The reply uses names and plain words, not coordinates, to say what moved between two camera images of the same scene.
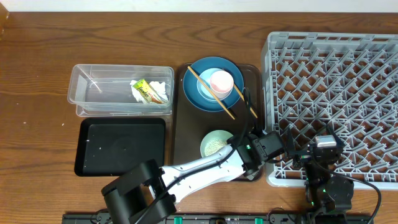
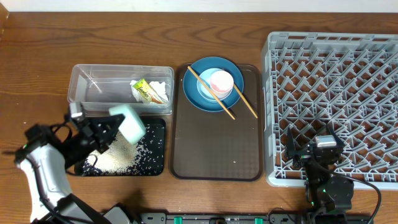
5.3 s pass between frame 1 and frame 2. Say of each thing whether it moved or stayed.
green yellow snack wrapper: stayed
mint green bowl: moved
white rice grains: moved
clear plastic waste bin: stayed
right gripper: stayed
